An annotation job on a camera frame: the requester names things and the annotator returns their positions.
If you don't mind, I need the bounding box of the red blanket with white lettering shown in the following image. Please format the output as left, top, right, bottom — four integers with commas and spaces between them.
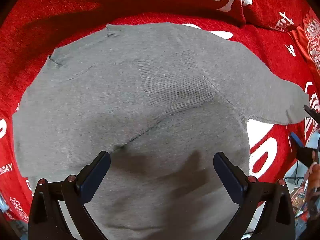
1, 0, 319, 222

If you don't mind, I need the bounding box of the person's right hand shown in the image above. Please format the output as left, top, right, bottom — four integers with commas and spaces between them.
306, 151, 319, 220

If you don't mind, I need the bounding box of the red patterned pillow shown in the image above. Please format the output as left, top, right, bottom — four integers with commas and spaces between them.
289, 8, 320, 76

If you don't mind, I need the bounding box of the grey knit sweater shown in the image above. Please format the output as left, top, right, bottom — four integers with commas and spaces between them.
12, 23, 309, 239

